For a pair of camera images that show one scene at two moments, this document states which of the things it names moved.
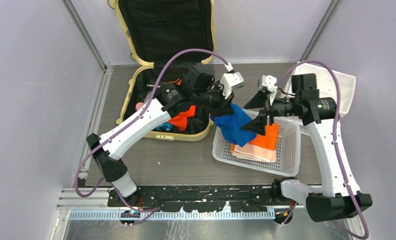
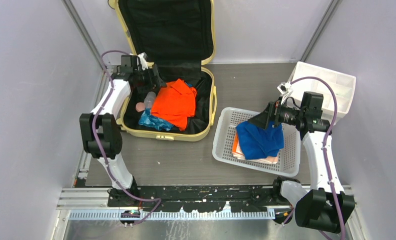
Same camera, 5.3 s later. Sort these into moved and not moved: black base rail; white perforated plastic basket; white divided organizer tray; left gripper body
Moved: left gripper body
Not moved: white divided organizer tray; white perforated plastic basket; black base rail
